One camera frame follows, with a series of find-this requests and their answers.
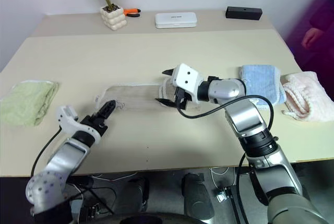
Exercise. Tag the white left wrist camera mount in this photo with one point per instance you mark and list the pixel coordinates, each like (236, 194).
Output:
(68, 123)

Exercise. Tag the pink folded towel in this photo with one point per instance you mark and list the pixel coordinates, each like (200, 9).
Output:
(302, 96)

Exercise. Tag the blue folded towel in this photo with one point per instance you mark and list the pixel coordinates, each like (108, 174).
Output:
(263, 83)

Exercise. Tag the beige towel with white trim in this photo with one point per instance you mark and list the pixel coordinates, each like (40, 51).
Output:
(138, 97)

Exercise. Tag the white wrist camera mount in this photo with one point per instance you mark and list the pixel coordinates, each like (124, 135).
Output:
(186, 79)
(68, 123)

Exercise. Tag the white flat case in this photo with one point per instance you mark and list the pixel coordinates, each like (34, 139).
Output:
(175, 20)

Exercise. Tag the black rectangular box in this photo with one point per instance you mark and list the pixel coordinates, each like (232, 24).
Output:
(243, 13)

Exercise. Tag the dark rounded shape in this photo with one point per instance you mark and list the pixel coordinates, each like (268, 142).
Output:
(197, 195)
(139, 194)
(156, 219)

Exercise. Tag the green folded towel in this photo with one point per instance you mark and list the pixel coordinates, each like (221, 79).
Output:
(24, 102)

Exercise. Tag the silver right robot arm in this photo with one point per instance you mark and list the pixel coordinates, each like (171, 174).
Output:
(242, 119)

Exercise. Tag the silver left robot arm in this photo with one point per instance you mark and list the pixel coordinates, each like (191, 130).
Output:
(62, 158)

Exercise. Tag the white bubble plant pot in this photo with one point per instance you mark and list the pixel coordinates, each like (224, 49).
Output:
(113, 19)

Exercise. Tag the bystander bare hand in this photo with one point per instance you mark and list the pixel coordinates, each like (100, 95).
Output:
(310, 37)

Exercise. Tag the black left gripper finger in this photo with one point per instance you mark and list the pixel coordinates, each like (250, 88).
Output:
(105, 115)
(109, 104)

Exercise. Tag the black table frame bar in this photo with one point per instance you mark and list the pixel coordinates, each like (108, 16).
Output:
(236, 205)

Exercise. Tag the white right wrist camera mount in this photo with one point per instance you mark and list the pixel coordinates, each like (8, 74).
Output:
(186, 79)

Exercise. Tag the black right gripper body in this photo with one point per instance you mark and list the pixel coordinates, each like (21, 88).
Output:
(181, 97)

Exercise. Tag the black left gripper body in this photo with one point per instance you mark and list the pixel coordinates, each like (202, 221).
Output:
(95, 123)

